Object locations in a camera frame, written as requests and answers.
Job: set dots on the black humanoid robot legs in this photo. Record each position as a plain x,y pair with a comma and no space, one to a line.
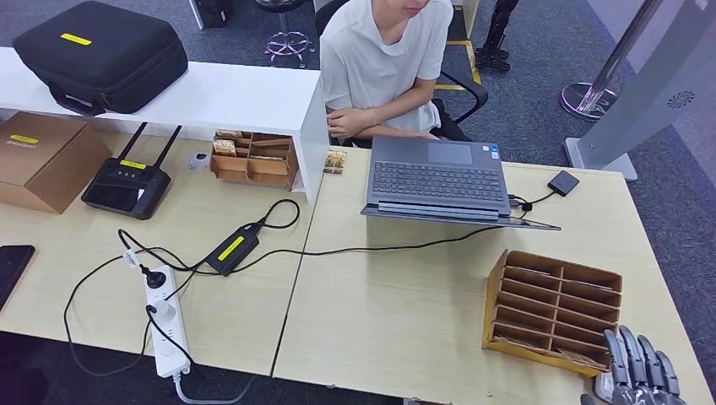
495,39

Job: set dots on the white desk shelf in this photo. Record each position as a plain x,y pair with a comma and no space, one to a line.
224,95

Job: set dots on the black smartphone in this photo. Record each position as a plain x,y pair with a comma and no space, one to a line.
12,268

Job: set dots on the grey laptop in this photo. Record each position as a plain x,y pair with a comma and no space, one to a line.
436,179

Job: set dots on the black cabinet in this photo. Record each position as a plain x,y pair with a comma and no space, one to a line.
212,11

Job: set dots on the white card reader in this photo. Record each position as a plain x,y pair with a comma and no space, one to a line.
603,388

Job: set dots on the person's left hand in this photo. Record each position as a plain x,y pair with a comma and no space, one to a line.
352,123

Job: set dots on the black office chair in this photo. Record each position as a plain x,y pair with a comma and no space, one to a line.
475,92

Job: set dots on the grey round puck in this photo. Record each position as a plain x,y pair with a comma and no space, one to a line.
199,161

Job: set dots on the patterned room key card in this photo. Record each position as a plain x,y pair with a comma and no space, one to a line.
579,359

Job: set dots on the white power strip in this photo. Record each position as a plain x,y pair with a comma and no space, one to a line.
168,346

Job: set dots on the chrome stanchion post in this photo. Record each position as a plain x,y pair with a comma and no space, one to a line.
593,95

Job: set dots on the person's left forearm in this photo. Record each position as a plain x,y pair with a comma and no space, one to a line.
403,103

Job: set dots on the small wooden desk organizer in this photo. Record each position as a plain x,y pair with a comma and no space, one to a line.
263,167

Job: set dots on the black remote controller with antennas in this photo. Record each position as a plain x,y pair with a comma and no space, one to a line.
126,187

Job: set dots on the black carry case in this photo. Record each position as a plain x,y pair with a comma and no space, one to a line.
100,61

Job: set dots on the wooden slotted card holder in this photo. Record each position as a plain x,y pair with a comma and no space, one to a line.
537,313

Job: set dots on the small black box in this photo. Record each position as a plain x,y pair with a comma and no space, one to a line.
563,183

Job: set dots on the person's right forearm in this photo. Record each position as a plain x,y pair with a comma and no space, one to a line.
391,133

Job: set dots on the brown cardboard box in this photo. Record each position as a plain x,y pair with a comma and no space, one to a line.
45,162

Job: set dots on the patterned card stack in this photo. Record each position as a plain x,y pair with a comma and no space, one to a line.
225,147

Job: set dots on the black power adapter yellow label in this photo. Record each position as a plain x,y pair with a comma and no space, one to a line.
232,250

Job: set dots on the grey kiosk panel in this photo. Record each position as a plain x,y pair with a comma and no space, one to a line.
671,84

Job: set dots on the chrome base stool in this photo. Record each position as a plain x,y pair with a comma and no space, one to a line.
288,44

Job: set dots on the white plug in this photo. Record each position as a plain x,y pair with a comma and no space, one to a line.
163,312

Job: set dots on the person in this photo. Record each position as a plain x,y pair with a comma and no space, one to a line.
380,67

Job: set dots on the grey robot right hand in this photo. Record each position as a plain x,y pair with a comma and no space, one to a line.
643,386

